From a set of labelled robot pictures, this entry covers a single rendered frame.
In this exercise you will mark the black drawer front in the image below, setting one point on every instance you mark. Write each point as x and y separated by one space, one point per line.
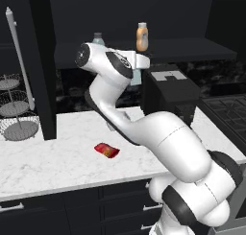
35 216
125 226
125 208
123 189

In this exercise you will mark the black hob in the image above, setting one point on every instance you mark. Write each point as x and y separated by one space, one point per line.
227 114

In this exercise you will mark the black cabinet shelf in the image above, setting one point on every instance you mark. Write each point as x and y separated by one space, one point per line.
185 51

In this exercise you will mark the black coffee machine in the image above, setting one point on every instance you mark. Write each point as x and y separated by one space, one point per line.
169 91

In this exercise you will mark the red snack packet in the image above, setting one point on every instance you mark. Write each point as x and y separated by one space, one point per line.
106 150

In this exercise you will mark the grey shaker with dark cap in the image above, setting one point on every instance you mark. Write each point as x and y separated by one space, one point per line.
98 39

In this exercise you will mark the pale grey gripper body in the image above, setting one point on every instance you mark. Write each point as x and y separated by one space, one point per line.
136 77

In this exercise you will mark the orange condiment bottle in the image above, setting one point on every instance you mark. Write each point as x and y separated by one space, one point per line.
142 37

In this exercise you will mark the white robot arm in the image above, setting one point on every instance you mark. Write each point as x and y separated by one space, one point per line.
179 149

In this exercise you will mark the black cabinet door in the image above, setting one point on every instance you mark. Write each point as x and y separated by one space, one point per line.
43 63

